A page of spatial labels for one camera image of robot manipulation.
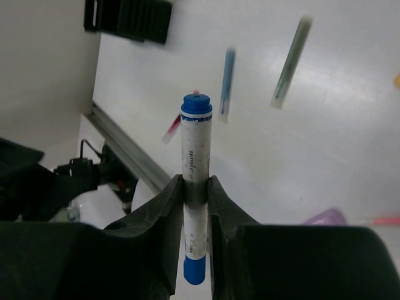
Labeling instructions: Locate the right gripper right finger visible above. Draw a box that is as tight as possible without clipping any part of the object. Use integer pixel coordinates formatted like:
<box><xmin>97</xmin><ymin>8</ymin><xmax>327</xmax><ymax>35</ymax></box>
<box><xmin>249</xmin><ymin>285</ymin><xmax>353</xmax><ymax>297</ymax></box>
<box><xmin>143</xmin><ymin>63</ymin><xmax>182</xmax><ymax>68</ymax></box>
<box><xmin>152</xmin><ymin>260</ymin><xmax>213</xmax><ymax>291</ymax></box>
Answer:
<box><xmin>207</xmin><ymin>176</ymin><xmax>258</xmax><ymax>299</ymax></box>

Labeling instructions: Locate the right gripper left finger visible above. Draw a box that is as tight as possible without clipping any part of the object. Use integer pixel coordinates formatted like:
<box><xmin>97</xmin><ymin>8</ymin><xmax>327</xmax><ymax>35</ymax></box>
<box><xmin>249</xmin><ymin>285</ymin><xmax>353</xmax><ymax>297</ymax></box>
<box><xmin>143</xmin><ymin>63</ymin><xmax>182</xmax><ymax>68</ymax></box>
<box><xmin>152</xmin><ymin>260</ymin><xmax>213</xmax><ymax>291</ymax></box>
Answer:
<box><xmin>103</xmin><ymin>175</ymin><xmax>183</xmax><ymax>296</ymax></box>

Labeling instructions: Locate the blue whiteboard marker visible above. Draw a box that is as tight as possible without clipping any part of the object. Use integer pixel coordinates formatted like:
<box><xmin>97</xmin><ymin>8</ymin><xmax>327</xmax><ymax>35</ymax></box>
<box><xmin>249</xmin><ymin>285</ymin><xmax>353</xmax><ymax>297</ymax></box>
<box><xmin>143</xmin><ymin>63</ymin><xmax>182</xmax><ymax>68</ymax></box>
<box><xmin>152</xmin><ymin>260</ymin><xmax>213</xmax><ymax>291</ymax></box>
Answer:
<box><xmin>181</xmin><ymin>93</ymin><xmax>213</xmax><ymax>285</ymax></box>

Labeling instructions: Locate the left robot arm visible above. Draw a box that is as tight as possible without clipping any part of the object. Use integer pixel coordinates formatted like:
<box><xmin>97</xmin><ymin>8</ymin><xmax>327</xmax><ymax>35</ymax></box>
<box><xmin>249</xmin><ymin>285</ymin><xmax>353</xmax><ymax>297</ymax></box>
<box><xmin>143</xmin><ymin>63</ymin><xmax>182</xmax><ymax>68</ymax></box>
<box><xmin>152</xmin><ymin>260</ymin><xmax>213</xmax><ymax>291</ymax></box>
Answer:
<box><xmin>1</xmin><ymin>139</ymin><xmax>146</xmax><ymax>231</ymax></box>

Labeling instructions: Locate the red pen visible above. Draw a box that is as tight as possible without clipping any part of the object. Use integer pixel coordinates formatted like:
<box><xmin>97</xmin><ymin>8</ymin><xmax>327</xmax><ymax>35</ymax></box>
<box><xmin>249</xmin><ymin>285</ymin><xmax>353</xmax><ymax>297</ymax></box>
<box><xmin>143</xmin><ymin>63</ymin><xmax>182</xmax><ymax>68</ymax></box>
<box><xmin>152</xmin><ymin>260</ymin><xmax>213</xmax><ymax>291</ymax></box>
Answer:
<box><xmin>161</xmin><ymin>89</ymin><xmax>201</xmax><ymax>145</ymax></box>

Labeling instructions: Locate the purple pink highlighter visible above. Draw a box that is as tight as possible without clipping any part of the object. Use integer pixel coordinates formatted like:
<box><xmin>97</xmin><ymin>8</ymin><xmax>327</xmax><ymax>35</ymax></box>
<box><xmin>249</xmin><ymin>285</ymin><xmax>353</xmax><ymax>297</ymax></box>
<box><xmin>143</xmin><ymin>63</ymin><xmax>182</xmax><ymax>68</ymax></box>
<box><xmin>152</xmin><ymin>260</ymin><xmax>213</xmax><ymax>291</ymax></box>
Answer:
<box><xmin>303</xmin><ymin>208</ymin><xmax>347</xmax><ymax>226</ymax></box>

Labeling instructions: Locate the pink orange pen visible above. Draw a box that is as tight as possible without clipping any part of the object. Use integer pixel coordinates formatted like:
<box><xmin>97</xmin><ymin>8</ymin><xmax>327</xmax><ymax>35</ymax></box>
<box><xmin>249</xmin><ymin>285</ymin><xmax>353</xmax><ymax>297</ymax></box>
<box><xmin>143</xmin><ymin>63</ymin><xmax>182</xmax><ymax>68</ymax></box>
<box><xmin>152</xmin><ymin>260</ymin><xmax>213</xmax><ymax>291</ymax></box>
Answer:
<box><xmin>371</xmin><ymin>216</ymin><xmax>400</xmax><ymax>227</ymax></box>

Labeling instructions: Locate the light blue pen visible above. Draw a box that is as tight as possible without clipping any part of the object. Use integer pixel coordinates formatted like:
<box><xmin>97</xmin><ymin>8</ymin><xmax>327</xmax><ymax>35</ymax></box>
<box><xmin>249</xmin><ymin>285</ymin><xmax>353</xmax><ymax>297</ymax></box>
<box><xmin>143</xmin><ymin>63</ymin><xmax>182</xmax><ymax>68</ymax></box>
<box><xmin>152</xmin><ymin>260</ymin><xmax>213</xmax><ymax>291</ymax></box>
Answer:
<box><xmin>219</xmin><ymin>47</ymin><xmax>236</xmax><ymax>124</ymax></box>

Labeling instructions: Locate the black container front right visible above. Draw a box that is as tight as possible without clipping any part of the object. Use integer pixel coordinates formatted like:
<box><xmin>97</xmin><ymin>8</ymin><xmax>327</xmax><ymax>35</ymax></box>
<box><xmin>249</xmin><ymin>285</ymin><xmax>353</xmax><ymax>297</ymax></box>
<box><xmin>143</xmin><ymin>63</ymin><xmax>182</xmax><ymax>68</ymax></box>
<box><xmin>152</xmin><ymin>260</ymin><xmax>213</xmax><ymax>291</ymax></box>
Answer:
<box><xmin>84</xmin><ymin>0</ymin><xmax>173</xmax><ymax>44</ymax></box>

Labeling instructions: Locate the grey green pen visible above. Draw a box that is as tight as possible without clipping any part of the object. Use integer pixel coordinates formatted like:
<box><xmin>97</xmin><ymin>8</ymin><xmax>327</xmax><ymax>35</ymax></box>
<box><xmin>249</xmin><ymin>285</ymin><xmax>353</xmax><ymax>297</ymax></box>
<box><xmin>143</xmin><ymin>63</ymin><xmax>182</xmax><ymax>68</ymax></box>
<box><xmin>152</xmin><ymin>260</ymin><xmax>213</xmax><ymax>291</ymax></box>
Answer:
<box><xmin>270</xmin><ymin>16</ymin><xmax>313</xmax><ymax>109</ymax></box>

